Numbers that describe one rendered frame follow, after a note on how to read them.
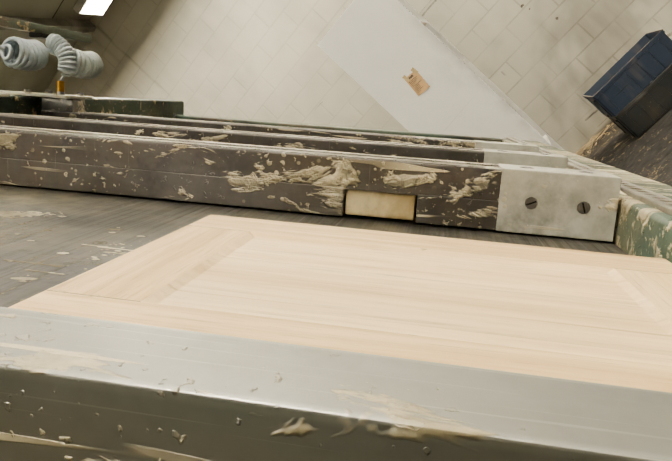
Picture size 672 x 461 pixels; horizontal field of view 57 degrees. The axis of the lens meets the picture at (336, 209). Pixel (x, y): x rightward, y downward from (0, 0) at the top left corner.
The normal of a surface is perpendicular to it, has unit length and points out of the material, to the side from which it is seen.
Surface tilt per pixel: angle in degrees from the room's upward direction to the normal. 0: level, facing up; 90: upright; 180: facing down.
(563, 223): 90
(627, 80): 90
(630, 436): 51
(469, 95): 90
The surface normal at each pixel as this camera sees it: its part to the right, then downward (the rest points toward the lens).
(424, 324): 0.07, -0.98
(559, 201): -0.17, 0.15
